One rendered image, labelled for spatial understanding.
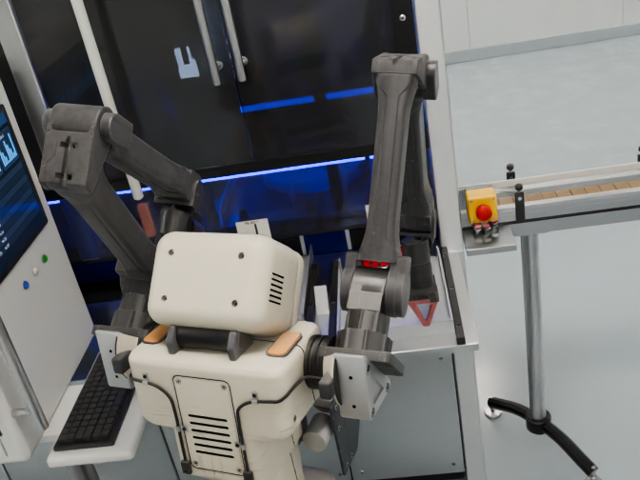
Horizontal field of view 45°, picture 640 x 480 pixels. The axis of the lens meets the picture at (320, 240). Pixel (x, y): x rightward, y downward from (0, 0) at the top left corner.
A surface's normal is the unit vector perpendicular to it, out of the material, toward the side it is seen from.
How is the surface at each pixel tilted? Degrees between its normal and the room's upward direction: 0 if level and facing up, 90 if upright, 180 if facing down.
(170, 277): 48
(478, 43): 90
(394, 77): 58
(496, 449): 0
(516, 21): 90
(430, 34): 90
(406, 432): 90
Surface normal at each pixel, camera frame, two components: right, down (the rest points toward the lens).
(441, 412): -0.04, 0.48
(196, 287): -0.38, -0.22
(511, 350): -0.17, -0.87
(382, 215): -0.26, -0.04
